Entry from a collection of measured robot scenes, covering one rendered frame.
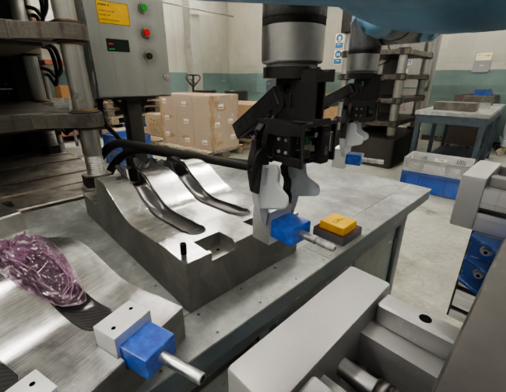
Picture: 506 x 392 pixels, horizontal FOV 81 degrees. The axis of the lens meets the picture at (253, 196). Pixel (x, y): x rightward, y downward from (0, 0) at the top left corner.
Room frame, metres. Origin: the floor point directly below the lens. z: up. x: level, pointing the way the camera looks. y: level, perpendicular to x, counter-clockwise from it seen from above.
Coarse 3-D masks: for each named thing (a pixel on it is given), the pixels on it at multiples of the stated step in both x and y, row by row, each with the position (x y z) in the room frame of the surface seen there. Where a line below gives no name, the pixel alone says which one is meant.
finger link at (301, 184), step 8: (280, 168) 0.43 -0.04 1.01; (288, 168) 0.42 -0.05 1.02; (304, 168) 0.41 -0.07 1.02; (288, 176) 0.42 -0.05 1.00; (296, 176) 0.42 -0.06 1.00; (304, 176) 0.41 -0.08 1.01; (288, 184) 0.43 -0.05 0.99; (296, 184) 0.43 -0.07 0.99; (304, 184) 0.42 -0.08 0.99; (312, 184) 0.41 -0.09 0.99; (288, 192) 0.43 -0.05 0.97; (296, 192) 0.43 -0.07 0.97; (304, 192) 0.42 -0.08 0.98; (312, 192) 0.41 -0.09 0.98; (296, 200) 0.43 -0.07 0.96
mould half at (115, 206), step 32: (192, 160) 0.77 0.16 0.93; (96, 192) 0.73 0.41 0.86; (128, 192) 0.58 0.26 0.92; (160, 192) 0.61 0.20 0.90; (224, 192) 0.67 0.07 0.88; (128, 224) 0.51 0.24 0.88; (160, 224) 0.50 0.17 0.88; (224, 224) 0.49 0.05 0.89; (160, 256) 0.42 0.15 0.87; (192, 256) 0.38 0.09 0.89; (224, 256) 0.41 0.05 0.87; (256, 256) 0.46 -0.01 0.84; (192, 288) 0.36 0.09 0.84; (224, 288) 0.41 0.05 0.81
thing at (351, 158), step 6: (336, 150) 0.81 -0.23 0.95; (348, 150) 0.82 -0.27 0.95; (336, 156) 0.81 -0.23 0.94; (348, 156) 0.79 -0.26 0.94; (354, 156) 0.79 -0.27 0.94; (360, 156) 0.78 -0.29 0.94; (336, 162) 0.81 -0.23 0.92; (342, 162) 0.80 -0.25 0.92; (348, 162) 0.79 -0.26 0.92; (354, 162) 0.78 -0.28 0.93; (360, 162) 0.78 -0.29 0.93; (366, 162) 0.79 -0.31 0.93; (372, 162) 0.78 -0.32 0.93; (378, 162) 0.77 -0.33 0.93; (342, 168) 0.80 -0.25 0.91
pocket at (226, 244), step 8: (200, 240) 0.43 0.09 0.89; (208, 240) 0.44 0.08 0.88; (216, 240) 0.45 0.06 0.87; (224, 240) 0.45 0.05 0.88; (232, 240) 0.43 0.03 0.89; (208, 248) 0.44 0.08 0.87; (216, 248) 0.45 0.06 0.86; (224, 248) 0.45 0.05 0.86; (232, 248) 0.43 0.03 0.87; (216, 256) 0.40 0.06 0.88
